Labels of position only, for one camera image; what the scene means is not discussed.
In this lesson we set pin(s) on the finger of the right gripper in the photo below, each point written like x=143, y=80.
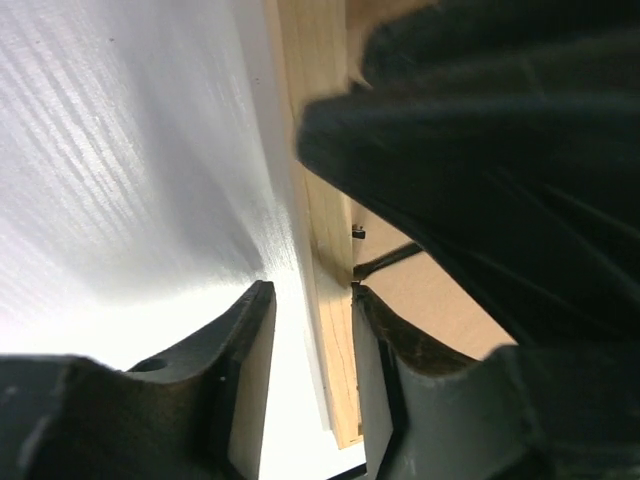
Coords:
x=503, y=138

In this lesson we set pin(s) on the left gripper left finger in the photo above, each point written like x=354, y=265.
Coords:
x=193, y=411

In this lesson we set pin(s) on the red handled screwdriver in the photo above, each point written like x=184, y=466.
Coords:
x=399, y=254

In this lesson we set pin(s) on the wooden picture frame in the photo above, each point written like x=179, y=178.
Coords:
x=316, y=48

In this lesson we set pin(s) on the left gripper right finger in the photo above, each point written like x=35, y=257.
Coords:
x=431, y=412

